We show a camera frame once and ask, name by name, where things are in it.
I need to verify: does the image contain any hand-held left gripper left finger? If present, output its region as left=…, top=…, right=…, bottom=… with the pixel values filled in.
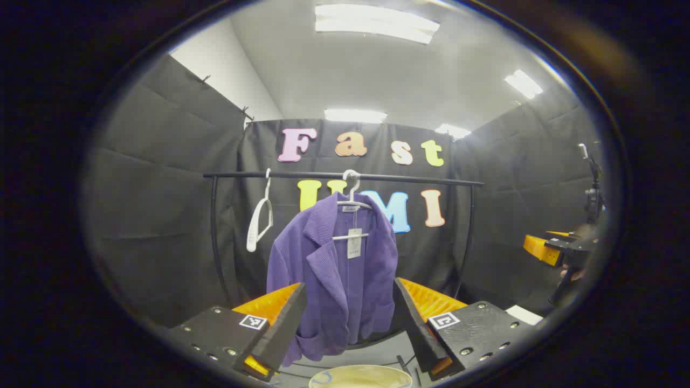
left=162, top=282, right=308, bottom=383

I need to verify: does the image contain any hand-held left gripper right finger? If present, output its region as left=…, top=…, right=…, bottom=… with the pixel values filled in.
left=392, top=277, right=540, bottom=381

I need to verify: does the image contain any purple knit jacket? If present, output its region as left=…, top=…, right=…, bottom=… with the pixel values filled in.
left=266, top=192, right=399, bottom=367

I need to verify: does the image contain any cream round laundry hamper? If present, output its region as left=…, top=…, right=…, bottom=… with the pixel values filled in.
left=309, top=365, right=413, bottom=388

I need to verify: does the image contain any white plastic clothes hanger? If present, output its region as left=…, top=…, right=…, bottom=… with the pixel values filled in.
left=332, top=169, right=374, bottom=241
left=246, top=168, right=274, bottom=253

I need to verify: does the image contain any black metal clothes rack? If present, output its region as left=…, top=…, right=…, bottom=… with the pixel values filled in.
left=203, top=170, right=484, bottom=378

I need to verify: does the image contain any ceiling light panel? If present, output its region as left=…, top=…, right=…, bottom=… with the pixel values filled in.
left=436, top=124, right=472, bottom=140
left=325, top=109, right=388, bottom=124
left=505, top=70, right=544, bottom=100
left=315, top=4, right=440, bottom=45

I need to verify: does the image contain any black backdrop cloth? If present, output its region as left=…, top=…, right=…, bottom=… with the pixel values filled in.
left=86, top=54, right=604, bottom=329

